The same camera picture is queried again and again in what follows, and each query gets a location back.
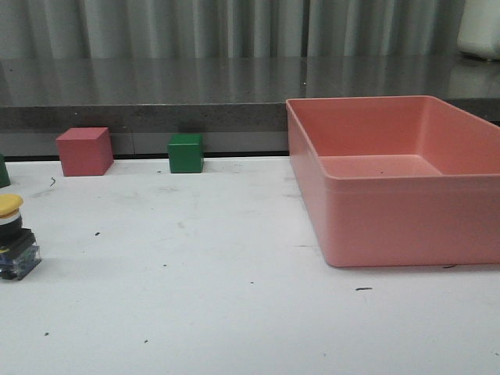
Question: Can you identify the pink cube block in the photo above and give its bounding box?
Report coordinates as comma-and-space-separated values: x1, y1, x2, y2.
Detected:
55, 127, 114, 177

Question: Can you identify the pink plastic bin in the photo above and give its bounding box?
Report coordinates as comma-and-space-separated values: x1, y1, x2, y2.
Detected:
286, 95, 499, 267

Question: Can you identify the white blender appliance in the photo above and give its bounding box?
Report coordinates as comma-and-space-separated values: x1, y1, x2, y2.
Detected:
457, 0, 499, 60

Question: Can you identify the green cube block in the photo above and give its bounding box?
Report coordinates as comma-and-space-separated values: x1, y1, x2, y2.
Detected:
167, 134, 204, 173

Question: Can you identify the yellow push button switch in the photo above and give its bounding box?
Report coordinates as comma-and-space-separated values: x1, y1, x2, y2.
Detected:
1, 194, 41, 280

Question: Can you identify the grey pleated curtain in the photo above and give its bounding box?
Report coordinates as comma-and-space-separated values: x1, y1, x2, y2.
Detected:
1, 1, 465, 59

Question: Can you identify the dark green block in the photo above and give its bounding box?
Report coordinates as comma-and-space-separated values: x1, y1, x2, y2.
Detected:
0, 154, 11, 188

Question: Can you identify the grey stone counter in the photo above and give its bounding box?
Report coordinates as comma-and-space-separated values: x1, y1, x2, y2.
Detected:
1, 55, 499, 159

